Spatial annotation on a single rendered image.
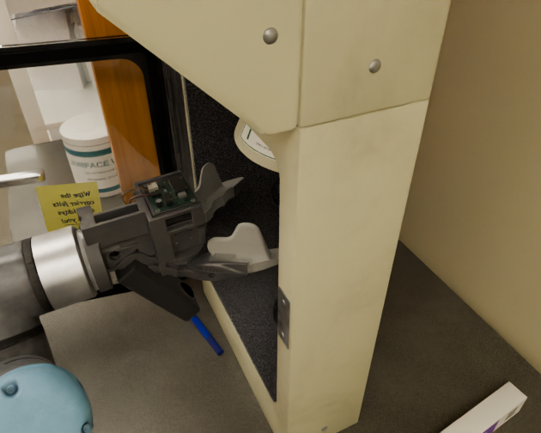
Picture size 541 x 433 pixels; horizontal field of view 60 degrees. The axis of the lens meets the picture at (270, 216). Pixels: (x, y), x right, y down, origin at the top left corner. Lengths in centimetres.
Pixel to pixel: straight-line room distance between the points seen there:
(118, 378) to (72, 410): 42
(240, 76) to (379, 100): 11
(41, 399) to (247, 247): 23
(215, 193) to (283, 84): 29
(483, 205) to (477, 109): 15
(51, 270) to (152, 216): 10
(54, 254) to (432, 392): 54
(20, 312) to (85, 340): 35
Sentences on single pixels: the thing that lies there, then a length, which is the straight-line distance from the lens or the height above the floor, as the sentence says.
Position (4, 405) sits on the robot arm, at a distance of 35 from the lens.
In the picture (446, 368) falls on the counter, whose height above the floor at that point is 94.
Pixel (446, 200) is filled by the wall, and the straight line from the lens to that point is 89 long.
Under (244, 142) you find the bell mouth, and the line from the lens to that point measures 48.
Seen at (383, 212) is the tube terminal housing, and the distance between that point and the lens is 42.
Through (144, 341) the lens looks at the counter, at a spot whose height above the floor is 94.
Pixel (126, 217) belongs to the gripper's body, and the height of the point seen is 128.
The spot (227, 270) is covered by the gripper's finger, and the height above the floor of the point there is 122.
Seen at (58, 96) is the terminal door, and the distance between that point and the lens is 62.
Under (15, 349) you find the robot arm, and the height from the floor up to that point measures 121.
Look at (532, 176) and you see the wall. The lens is 76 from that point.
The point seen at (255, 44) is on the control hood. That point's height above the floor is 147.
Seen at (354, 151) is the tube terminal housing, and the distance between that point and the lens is 36.
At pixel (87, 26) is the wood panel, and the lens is 64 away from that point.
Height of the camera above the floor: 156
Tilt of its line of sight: 38 degrees down
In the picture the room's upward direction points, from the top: straight up
